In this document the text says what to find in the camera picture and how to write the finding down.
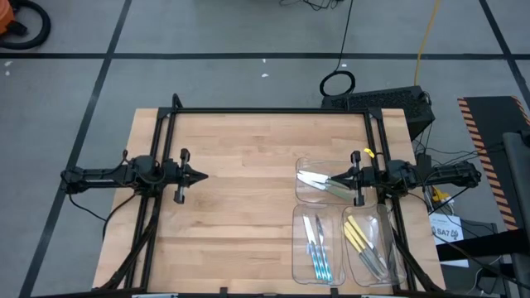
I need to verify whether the white paper label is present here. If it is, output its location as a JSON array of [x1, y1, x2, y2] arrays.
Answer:
[[428, 212, 470, 269]]

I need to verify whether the black cross beam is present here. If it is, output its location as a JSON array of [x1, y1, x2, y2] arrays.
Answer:
[[434, 228, 530, 262]]

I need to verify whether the black metal table frame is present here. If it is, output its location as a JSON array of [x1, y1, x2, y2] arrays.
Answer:
[[97, 93, 446, 298]]

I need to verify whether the grey upright post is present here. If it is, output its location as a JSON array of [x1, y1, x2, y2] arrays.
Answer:
[[503, 131, 530, 298]]

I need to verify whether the black hazard striped mat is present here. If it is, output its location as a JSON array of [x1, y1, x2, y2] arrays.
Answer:
[[457, 95, 530, 233]]

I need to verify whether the black hanging cable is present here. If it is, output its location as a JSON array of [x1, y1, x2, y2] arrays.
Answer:
[[318, 0, 357, 99]]

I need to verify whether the black left arm base cable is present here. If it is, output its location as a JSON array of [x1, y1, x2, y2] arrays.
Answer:
[[68, 192, 140, 242]]

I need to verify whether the yellow plug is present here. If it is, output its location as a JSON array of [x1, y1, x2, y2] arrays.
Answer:
[[430, 185, 455, 208]]

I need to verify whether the black perforated computer case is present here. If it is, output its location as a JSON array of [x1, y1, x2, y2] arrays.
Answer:
[[320, 85, 436, 142]]

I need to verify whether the clear plastic bin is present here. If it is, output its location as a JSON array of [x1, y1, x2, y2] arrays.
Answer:
[[341, 203, 406, 288], [291, 203, 347, 286], [294, 156, 368, 204]]

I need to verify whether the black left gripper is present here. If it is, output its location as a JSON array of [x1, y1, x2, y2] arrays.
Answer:
[[161, 147, 210, 204]]

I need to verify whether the green handled table knife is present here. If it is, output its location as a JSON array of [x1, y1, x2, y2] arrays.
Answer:
[[297, 175, 353, 195], [304, 180, 356, 203], [296, 169, 345, 187]]

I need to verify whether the blue patterned handle knife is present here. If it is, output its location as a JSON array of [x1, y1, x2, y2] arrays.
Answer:
[[315, 214, 334, 283], [312, 244, 328, 283], [303, 214, 322, 282]]

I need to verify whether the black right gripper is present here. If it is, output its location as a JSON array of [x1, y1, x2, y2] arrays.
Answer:
[[330, 151, 378, 207]]

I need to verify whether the yellow hanging cable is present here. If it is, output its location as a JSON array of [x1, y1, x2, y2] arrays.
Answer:
[[413, 0, 441, 87]]

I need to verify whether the orange vacuum cleaner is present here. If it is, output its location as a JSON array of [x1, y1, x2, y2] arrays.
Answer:
[[0, 0, 16, 36]]

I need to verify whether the black floor cable bundle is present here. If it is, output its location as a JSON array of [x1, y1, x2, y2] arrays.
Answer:
[[279, 0, 345, 12]]

